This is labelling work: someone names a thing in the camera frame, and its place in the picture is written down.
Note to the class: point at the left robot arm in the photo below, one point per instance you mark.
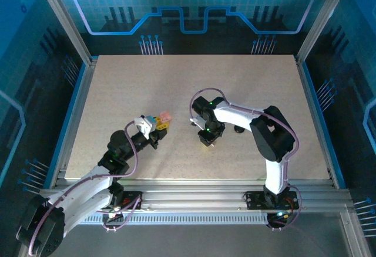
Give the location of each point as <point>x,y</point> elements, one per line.
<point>82,186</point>

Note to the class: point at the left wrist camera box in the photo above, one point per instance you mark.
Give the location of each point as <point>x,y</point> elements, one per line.
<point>145,126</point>

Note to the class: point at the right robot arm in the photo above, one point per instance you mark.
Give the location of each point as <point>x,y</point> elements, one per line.
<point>273,133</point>

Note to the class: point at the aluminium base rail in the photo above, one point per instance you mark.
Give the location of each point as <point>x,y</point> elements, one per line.
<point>191,195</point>

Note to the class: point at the aluminium side rail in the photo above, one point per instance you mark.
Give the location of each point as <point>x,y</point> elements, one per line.
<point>73,122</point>
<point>311,101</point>

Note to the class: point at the pink earbud charging case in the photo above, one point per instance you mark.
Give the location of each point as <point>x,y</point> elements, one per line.
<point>165,116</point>

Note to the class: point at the black earbud charging case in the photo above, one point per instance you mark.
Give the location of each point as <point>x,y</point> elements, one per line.
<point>239,130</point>

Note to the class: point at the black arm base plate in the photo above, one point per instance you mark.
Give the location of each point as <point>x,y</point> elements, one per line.
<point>254,199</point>
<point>133,202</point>

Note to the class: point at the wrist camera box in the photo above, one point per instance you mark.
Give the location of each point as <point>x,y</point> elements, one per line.
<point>145,126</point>
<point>198,121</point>

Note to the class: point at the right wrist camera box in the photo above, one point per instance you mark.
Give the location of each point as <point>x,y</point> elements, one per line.
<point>198,121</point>

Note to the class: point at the aluminium frame post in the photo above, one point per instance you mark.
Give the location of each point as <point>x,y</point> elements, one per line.
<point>322,19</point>
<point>67,19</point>

